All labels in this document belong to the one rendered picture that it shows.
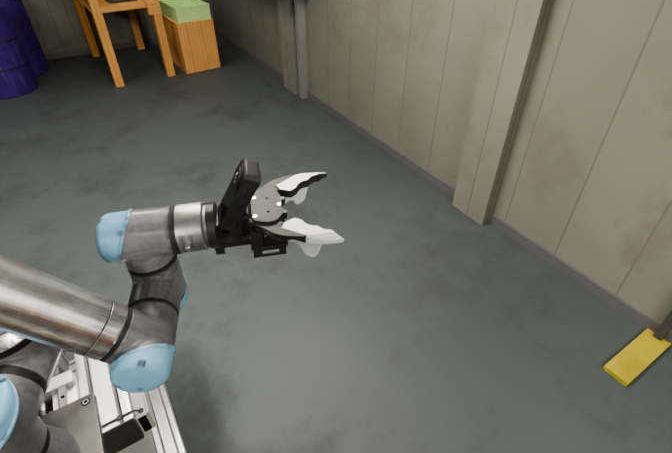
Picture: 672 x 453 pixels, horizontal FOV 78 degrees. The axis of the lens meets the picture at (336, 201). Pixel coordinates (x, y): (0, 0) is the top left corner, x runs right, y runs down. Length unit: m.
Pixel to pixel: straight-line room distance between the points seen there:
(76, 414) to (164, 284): 0.41
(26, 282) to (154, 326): 0.16
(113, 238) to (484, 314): 2.26
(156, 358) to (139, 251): 0.15
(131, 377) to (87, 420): 0.39
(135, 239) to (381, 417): 1.73
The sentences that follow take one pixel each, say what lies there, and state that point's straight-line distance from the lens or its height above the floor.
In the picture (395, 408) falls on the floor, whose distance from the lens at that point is 2.23.
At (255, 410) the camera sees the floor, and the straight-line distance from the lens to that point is 2.24.
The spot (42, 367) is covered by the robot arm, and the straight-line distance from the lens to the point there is 0.89.
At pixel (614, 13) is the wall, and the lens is 2.54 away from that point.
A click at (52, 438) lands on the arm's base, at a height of 1.24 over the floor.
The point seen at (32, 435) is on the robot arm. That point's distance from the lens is 0.87.
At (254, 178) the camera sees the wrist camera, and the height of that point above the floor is 1.66.
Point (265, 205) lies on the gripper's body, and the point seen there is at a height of 1.59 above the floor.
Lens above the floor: 1.98
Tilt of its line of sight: 37 degrees down
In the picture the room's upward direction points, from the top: straight up
